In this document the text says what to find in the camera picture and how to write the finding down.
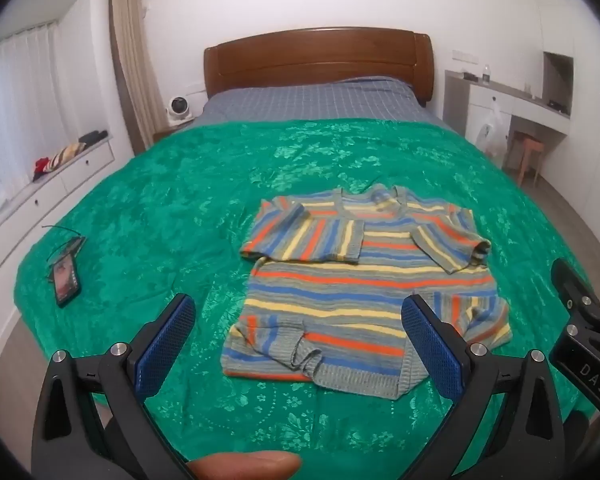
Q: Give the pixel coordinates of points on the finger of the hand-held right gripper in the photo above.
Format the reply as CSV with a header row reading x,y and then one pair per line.
x,y
572,292

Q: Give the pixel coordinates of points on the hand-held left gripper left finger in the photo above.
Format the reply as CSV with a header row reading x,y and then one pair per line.
x,y
165,345

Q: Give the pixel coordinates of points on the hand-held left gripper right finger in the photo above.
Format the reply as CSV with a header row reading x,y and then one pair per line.
x,y
430,350

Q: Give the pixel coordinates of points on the striped knit sweater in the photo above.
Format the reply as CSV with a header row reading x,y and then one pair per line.
x,y
330,280

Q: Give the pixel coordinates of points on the person's left hand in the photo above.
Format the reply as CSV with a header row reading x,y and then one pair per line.
x,y
245,467

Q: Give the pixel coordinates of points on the smartphone with lit screen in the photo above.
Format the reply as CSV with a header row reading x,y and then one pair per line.
x,y
67,280

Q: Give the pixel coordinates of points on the white wardrobe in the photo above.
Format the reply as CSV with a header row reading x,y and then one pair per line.
x,y
595,170

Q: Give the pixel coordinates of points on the black flat phone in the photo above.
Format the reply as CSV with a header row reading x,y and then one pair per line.
x,y
74,246

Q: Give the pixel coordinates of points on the green floral blanket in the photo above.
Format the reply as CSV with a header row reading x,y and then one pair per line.
x,y
180,200

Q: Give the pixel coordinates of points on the wooden stool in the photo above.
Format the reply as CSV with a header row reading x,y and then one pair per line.
x,y
527,147

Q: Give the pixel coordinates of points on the white plastic bag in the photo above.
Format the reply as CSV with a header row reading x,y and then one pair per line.
x,y
490,132

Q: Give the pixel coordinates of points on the white drawer cabinet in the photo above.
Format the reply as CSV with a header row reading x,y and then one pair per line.
x,y
45,195

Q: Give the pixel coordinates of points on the white desk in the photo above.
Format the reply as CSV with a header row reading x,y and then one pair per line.
x,y
480,105

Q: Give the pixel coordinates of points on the wooden nightstand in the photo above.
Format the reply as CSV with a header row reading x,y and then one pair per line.
x,y
164,133

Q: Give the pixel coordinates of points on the striped folded cloth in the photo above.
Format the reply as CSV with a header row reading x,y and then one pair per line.
x,y
66,155

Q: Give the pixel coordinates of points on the red cloth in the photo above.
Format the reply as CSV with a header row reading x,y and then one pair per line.
x,y
41,166

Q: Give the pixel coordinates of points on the black folded item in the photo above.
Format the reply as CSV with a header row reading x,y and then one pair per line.
x,y
92,136

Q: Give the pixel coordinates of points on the clear bottle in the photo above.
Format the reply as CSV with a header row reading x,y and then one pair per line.
x,y
485,75

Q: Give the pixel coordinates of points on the small white fan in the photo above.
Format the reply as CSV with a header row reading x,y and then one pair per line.
x,y
178,108

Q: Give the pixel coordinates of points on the blue-grey checked bed sheet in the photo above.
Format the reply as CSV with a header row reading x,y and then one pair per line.
x,y
305,102

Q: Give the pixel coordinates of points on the white sheer curtain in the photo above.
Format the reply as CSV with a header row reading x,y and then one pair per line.
x,y
30,100

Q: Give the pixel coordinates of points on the beige curtain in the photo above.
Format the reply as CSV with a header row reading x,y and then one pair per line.
x,y
130,60

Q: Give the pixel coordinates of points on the brown wooden headboard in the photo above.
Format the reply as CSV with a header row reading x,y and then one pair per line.
x,y
305,55

